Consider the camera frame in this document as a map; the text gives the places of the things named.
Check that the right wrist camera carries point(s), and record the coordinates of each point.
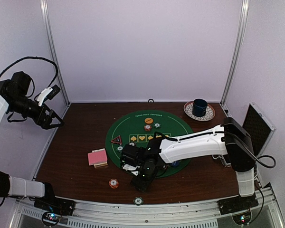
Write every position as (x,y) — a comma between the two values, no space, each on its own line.
(132,157)

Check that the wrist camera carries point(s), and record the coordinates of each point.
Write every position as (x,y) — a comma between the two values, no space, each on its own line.
(47,94)
(132,157)

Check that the aluminium table front rail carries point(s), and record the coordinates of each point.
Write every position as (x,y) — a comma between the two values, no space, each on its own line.
(199,214)

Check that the red backed card deck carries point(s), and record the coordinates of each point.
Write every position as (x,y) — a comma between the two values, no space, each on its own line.
(91,158)

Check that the playing card box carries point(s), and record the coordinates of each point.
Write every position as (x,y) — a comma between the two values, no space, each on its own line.
(101,164)

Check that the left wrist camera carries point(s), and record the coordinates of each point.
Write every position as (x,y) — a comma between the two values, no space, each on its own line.
(47,94)

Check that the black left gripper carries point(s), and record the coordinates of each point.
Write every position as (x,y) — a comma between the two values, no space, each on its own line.
(44,123)

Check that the patterned saucer plate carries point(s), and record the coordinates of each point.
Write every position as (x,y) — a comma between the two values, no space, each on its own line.
(210,112)

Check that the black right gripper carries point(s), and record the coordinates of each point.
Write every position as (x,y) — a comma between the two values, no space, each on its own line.
(141,185)

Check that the left aluminium frame post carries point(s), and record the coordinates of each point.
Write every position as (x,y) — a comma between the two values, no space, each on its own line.
(46,19)

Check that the round green poker mat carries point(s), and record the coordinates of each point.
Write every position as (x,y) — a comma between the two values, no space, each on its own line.
(131,129)

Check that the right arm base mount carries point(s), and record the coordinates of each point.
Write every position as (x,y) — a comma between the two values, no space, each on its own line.
(239,208)

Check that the aluminium poker chip case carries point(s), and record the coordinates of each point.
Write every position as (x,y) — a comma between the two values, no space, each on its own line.
(259,128)

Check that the red chip stack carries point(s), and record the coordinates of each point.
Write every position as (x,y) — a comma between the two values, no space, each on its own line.
(113,183)

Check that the green 20 chip stack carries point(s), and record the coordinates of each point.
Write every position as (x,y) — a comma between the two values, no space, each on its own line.
(138,201)

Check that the dark blue mug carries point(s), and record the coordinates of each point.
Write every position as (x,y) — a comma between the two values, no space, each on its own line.
(199,107)

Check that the red 5 chip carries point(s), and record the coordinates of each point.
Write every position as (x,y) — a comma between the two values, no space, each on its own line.
(147,127)

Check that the right aluminium frame post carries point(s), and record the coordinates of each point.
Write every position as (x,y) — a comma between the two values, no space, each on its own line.
(236,53)

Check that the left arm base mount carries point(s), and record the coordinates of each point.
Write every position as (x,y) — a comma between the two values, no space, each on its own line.
(55,208)

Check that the blue small blind button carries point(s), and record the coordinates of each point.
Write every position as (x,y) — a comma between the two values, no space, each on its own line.
(175,163)

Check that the black red triangular dealer button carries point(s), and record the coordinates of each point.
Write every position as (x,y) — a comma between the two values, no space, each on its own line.
(117,140)

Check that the orange big blind button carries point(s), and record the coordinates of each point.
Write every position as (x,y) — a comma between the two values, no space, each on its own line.
(148,120)

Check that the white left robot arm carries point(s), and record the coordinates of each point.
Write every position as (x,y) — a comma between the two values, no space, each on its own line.
(25,127)

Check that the aluminium frame post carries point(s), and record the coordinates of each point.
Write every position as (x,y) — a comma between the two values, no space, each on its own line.
(46,19)
(236,53)

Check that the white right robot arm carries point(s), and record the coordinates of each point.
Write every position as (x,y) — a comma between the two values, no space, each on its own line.
(207,142)

